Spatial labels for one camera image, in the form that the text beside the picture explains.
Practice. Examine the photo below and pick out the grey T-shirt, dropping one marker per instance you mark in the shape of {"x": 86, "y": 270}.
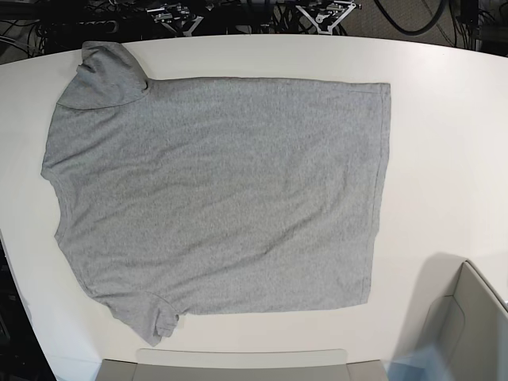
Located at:
{"x": 215, "y": 195}

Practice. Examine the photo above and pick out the beige chair back bottom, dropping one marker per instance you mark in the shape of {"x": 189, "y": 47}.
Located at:
{"x": 151, "y": 364}

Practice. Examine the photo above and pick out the beige partition panel right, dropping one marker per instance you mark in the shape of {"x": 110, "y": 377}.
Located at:
{"x": 467, "y": 332}

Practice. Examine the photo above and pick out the silver bracket mount left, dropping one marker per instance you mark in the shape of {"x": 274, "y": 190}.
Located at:
{"x": 176, "y": 18}

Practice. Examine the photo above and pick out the silver bracket mount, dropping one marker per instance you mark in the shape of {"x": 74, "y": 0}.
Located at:
{"x": 326, "y": 17}
{"x": 176, "y": 18}

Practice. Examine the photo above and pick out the silver bracket mount right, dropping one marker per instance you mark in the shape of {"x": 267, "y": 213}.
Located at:
{"x": 326, "y": 17}

